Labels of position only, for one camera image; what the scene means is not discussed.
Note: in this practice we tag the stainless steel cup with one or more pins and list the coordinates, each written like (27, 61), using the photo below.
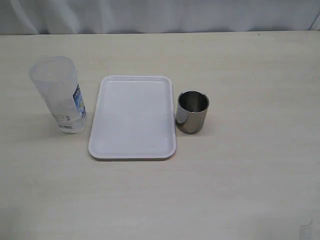
(192, 107)

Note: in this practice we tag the clear plastic cup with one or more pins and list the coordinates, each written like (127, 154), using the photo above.
(55, 78)

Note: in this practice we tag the white plastic tray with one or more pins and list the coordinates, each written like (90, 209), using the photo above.
(134, 118)

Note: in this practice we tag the white backdrop curtain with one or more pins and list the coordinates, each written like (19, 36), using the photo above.
(57, 17)

